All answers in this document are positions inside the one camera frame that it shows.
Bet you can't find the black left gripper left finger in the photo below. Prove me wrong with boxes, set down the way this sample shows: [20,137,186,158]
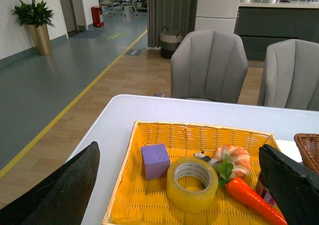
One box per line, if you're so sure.
[0,141,100,225]

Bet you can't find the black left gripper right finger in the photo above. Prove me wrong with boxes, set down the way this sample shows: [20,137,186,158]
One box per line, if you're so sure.
[259,144,319,225]

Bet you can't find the clear packing tape roll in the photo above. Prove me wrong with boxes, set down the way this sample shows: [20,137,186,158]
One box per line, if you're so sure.
[166,157,218,213]

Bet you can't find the brown wicker basket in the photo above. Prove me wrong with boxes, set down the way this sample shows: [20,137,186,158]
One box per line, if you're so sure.
[294,133,319,174]

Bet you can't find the yellow woven basket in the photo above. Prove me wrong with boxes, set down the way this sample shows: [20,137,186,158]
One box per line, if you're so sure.
[102,121,277,225]

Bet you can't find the small jar with pink label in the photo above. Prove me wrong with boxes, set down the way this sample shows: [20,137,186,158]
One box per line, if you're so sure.
[255,172,276,207]

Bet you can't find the orange toy carrot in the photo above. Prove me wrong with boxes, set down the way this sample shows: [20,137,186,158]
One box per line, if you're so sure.
[217,155,287,225]

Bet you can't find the toy croissant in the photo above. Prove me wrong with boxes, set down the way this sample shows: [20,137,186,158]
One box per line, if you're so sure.
[211,145,251,180]

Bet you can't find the small panda figurine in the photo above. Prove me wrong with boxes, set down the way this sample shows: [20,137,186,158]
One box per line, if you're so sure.
[193,151,220,174]

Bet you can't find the purple foam cube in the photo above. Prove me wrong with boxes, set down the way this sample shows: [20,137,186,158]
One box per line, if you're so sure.
[141,143,170,181]

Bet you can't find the right grey upholstered chair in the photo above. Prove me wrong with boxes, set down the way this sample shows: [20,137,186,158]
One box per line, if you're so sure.
[257,39,319,111]

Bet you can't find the grey upholstered chair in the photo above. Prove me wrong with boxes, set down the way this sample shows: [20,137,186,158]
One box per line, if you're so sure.
[170,29,249,104]
[257,39,319,111]

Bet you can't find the left grey upholstered chair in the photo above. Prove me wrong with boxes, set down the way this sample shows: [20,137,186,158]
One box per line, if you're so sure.
[170,29,249,104]

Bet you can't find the dark grey counter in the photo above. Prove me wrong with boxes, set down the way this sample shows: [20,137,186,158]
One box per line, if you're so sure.
[234,2,319,61]

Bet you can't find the gold planter with plant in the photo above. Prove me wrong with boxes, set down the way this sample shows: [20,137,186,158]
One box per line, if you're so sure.
[12,0,54,56]

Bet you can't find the white pillar cabinet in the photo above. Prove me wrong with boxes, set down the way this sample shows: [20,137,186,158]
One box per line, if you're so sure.
[195,0,240,33]

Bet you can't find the office chairs and tables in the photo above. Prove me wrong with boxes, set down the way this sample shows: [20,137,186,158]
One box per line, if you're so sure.
[98,0,148,16]

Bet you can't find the grey curtain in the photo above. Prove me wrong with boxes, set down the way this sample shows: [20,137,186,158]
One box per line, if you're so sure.
[148,0,198,48]

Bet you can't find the woven laundry basket with handles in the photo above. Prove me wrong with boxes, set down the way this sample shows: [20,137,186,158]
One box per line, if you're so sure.
[160,26,183,59]

